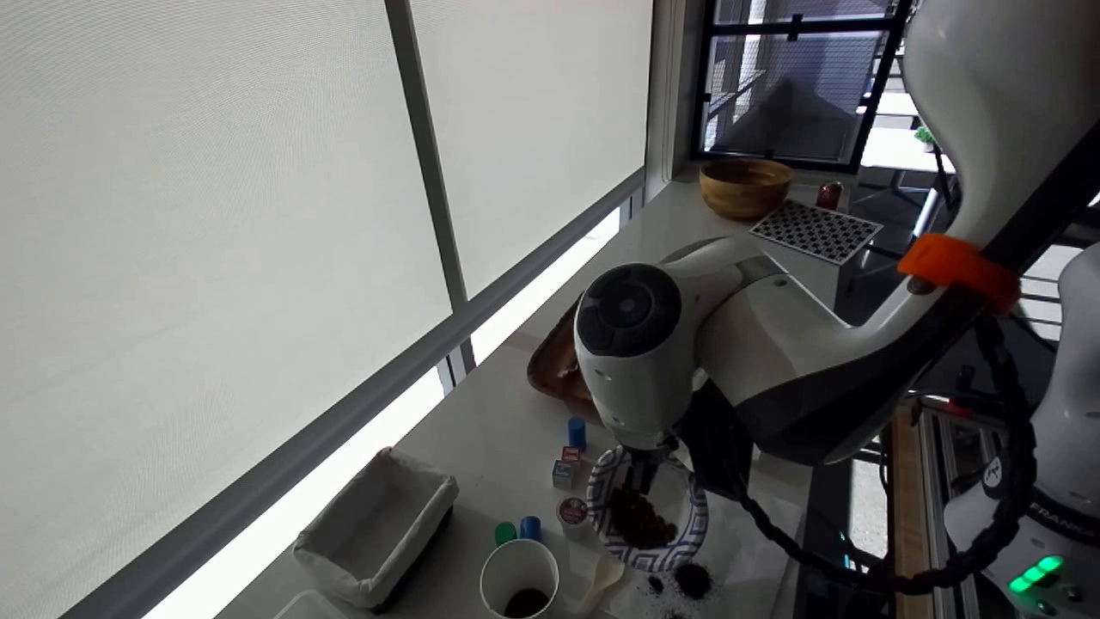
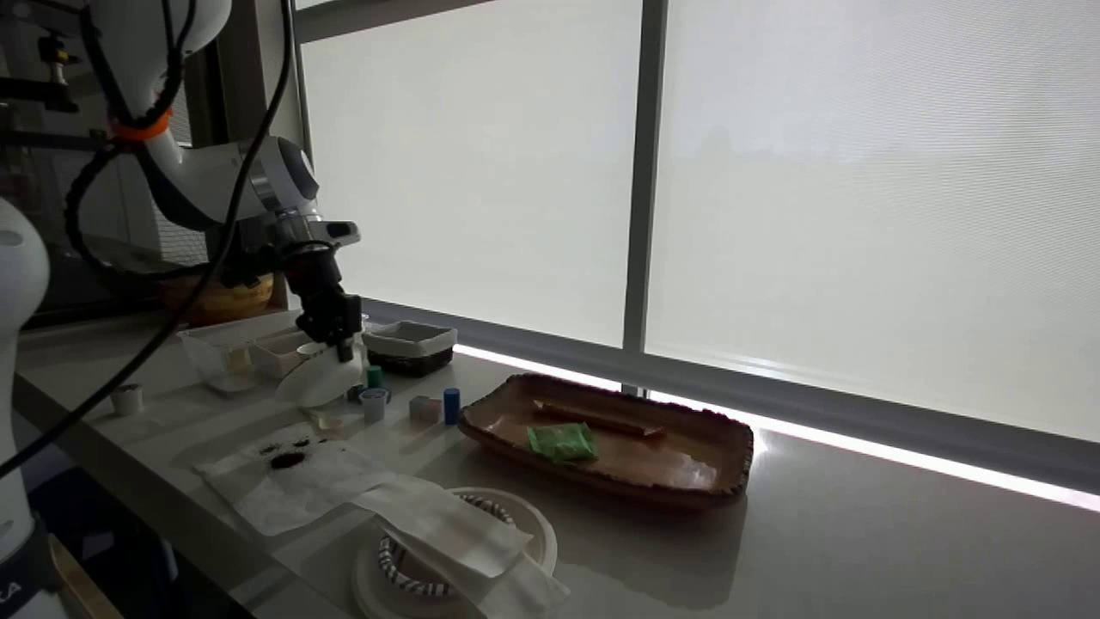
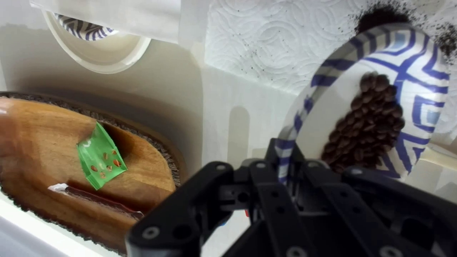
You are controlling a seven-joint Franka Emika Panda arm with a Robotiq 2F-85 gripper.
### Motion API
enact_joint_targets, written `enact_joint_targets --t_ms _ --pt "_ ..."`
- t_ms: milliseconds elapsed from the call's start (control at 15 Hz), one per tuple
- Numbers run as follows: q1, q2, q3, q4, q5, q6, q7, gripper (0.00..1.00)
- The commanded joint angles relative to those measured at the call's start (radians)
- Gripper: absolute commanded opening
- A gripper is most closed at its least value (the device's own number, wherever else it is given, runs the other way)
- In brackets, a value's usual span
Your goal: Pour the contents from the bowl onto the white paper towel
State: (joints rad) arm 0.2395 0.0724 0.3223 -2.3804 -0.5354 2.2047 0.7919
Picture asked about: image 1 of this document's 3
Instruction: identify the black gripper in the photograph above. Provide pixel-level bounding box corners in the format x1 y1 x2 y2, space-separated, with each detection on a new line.
619 438 695 493

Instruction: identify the coffee beans heap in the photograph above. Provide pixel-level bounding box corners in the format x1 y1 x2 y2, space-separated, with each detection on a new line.
606 485 681 550

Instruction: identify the blue patterned paper bowl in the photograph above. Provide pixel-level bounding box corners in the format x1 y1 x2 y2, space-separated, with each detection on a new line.
583 444 711 579

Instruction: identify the round wooden bowl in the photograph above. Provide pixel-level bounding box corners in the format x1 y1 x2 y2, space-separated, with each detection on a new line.
697 152 797 223

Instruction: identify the small red-topped pod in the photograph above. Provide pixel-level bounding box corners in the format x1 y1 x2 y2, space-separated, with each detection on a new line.
557 493 594 530

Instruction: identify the small clear plastic dish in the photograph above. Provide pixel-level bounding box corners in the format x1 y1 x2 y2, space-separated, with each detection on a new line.
583 553 633 602

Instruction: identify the dark ground coffee pile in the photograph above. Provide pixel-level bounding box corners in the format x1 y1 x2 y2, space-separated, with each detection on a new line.
644 558 714 602

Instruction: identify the brown wooden tray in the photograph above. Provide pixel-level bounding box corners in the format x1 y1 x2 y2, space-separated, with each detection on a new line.
527 302 597 415

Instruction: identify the white paper cup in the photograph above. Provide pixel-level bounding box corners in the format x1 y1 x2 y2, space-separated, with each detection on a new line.
475 537 564 619

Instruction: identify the white rectangular container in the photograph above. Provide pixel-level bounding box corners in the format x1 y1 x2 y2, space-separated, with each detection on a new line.
290 446 460 614

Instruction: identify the orange strap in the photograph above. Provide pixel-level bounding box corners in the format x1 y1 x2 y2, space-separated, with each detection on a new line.
893 233 1026 310

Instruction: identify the black corrugated cable conduit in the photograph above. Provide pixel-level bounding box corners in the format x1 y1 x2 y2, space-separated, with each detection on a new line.
697 307 1042 599

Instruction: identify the grey window frame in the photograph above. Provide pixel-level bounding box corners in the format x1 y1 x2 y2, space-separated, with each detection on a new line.
61 0 681 619

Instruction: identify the black metal frame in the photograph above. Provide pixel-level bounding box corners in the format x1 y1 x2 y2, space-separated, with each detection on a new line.
691 0 923 177

